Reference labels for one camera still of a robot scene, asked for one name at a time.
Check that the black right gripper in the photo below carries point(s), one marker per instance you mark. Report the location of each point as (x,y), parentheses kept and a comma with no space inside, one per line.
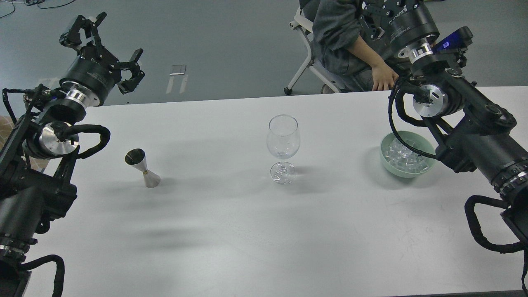
(402,23)

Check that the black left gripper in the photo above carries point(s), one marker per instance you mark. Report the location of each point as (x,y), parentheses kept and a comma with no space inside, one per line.
(88,76)

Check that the steel cocktail jigger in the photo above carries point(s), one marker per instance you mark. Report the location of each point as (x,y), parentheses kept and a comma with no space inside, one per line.
(137,159)

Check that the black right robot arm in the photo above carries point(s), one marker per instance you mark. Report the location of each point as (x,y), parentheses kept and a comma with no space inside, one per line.
(472,132)

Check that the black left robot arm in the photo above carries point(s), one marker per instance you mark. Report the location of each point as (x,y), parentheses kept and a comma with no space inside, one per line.
(38,158)

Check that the green bowl of ice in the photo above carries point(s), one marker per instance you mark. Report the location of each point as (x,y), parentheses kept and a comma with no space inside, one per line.
(401,161)

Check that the clear wine glass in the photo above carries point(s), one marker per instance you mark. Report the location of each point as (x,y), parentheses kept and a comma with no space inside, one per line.
(283,142)

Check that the person's bare hand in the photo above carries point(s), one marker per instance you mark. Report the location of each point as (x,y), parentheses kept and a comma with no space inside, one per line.
(383,77)

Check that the person in grey sweater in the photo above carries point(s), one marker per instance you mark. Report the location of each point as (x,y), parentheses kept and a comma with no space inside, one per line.
(338,43)

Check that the white office chair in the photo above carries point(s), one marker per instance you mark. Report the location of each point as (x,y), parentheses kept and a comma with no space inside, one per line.
(302,26)

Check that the beige checkered cloth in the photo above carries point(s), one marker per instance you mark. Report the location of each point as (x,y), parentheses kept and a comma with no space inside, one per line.
(6,127)

